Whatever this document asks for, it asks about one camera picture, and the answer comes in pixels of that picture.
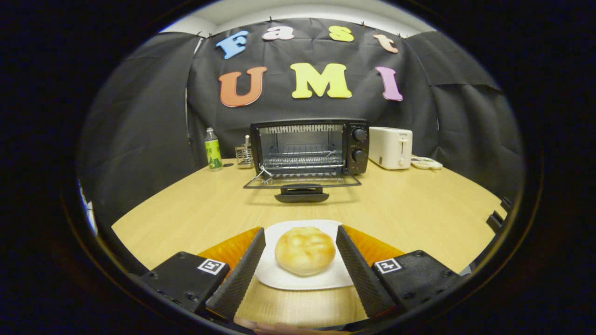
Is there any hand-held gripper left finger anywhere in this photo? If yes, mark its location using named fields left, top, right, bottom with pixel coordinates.
left=140, top=227, right=266, bottom=322

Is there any black toaster oven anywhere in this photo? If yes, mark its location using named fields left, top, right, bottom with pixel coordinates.
left=243, top=118, right=370, bottom=203

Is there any white plate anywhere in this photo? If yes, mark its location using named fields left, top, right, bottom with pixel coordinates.
left=254, top=220, right=354, bottom=291

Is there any green label drink bottle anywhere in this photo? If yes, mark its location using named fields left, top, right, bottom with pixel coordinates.
left=205, top=127, right=223, bottom=170

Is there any white divided snack dish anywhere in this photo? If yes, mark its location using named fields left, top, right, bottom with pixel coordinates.
left=411, top=156, right=443, bottom=170

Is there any white pop-up toaster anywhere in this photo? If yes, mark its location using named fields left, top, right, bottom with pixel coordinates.
left=368, top=127, right=413, bottom=170

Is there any round bread bun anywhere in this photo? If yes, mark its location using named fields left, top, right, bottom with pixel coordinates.
left=274, top=226, right=336, bottom=277

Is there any black chair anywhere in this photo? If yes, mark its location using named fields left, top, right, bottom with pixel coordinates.
left=486, top=196, right=513, bottom=234

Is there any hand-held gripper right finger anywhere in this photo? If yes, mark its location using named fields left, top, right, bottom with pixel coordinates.
left=335, top=225, right=461, bottom=318

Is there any small wire basket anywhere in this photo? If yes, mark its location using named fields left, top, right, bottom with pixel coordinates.
left=235, top=135, right=254, bottom=168

